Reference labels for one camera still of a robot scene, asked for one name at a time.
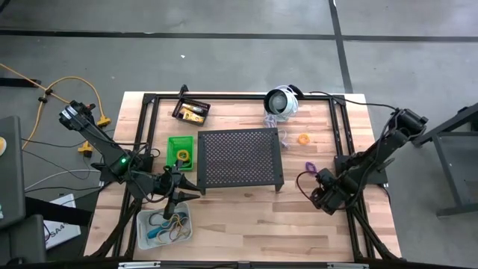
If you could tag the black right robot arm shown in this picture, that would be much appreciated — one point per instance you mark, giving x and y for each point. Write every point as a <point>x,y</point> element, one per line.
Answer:
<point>373,160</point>

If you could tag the silver metal bracket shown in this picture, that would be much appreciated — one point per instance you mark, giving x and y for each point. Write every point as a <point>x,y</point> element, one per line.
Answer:
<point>138,265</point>
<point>347,266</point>

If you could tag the thin yellow rubber band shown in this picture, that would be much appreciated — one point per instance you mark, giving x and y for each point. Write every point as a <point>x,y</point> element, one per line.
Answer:
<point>178,222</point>

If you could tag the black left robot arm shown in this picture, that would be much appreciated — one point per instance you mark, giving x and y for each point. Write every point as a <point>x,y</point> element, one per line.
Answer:
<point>112,157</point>

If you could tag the staples packet yellow green print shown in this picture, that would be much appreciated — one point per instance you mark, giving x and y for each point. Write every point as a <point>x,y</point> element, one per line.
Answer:
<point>197,108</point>

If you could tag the black clamp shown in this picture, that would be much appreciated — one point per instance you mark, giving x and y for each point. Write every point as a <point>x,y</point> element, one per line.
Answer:
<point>183,89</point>

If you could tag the orange oblong object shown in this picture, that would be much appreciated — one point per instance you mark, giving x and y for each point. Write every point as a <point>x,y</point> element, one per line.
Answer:
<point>300,139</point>

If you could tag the white paper box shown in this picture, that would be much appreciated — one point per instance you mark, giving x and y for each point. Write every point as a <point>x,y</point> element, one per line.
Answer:
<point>61,233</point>

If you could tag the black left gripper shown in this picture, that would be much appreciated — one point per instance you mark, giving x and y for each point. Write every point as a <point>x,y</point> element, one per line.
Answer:
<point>168,185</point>

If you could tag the white cylindrical appliance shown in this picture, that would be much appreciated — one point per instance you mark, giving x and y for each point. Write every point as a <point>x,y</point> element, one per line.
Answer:
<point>280,102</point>

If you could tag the green plastic basket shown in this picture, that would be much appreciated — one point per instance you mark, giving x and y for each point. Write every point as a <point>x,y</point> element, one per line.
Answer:
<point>172,164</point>

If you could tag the dark grey box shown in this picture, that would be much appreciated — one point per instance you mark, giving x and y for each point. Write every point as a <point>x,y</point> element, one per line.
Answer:
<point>26,243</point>

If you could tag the wide black rubber band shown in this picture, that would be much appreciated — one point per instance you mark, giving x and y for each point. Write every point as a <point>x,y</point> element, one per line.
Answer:
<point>151,220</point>

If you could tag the black plastic basket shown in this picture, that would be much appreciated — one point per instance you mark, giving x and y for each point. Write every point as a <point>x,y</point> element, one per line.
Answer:
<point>175,110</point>

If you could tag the rubber bands and coils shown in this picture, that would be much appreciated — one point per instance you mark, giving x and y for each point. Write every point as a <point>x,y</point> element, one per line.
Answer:
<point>179,234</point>

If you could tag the black perforated metal riser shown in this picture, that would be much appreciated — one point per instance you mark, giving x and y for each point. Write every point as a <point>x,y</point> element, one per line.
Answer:
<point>231,160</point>

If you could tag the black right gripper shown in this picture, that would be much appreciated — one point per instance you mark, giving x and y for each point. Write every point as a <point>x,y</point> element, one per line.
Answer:
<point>328,198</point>

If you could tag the yellow round object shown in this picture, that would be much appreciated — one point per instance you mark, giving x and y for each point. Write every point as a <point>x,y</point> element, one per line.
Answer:
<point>2,146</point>

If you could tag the packet with yellow green print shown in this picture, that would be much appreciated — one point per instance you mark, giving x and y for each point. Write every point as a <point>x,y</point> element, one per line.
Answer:
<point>192,117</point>

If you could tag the white plastic bin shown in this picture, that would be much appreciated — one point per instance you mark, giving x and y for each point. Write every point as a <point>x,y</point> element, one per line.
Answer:
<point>141,239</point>

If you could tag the black floor bar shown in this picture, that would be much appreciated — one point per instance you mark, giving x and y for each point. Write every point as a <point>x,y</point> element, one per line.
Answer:
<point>18,82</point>

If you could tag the right wrist camera housing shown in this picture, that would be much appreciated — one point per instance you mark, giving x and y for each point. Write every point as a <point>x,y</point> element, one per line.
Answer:
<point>325,175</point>

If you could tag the grey metal stand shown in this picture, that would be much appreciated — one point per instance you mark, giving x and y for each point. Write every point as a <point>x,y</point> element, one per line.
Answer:
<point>455,157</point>

